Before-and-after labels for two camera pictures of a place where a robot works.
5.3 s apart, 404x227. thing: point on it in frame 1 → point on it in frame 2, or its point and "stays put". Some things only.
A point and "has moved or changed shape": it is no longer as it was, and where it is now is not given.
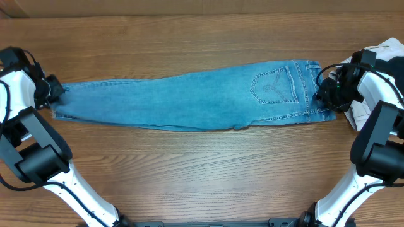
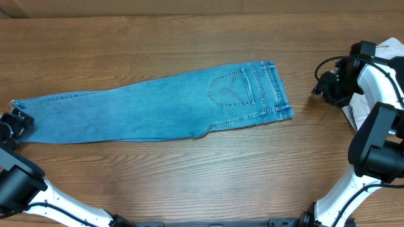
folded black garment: (394, 66) stays put
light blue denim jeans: (264, 95) has moved or changed shape
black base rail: (274, 222) stays put
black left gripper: (56, 91) → (18, 128)
